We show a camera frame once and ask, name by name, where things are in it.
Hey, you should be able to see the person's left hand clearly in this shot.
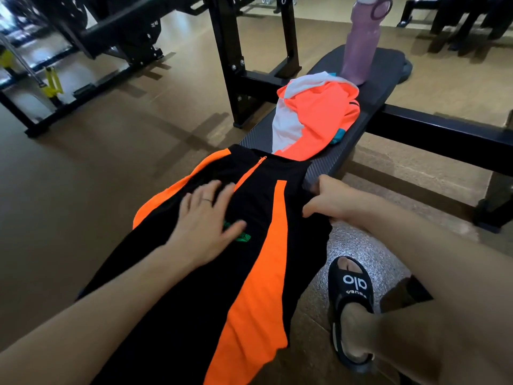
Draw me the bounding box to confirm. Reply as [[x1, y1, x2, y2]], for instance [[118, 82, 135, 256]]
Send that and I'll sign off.
[[165, 179, 248, 270]]

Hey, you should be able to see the person's right hand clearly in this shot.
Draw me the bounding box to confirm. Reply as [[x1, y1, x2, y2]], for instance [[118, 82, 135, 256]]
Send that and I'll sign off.
[[301, 174, 387, 232]]

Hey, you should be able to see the black orange jacket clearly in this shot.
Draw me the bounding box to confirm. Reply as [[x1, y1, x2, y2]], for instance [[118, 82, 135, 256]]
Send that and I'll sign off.
[[76, 144, 333, 385]]

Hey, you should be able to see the orange teal white jersey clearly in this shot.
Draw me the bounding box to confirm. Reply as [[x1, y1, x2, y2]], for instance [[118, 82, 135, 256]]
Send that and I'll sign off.
[[271, 71, 361, 161]]

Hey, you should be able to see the pink water bottle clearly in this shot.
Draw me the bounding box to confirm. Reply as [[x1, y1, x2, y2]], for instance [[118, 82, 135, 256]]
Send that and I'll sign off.
[[340, 0, 394, 87]]

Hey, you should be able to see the person's left forearm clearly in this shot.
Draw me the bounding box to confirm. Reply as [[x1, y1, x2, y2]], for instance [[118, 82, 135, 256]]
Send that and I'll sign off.
[[0, 244, 189, 385]]

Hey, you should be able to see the person's right forearm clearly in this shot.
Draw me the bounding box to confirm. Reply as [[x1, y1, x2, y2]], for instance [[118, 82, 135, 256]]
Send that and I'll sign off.
[[370, 198, 513, 357]]

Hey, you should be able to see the black ribbed bench pad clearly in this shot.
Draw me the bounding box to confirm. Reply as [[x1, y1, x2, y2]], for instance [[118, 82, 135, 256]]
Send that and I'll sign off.
[[239, 44, 408, 192]]

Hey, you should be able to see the black right slipper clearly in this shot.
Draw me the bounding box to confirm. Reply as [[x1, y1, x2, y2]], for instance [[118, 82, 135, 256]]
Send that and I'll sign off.
[[328, 256, 376, 374]]

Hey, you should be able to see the yellow safety catch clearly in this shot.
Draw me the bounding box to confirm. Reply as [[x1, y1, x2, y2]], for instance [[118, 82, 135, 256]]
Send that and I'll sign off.
[[40, 67, 64, 99]]

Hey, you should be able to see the black power rack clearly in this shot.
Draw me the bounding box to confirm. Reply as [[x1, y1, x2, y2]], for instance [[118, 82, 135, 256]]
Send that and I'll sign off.
[[0, 0, 209, 137]]

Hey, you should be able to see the rack of black weight plates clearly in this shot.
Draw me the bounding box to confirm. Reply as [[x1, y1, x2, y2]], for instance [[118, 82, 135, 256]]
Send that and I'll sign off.
[[397, 0, 513, 57]]

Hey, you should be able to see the black steel bench frame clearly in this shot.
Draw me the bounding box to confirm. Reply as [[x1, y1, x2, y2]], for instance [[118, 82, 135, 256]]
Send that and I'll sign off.
[[204, 0, 513, 234]]

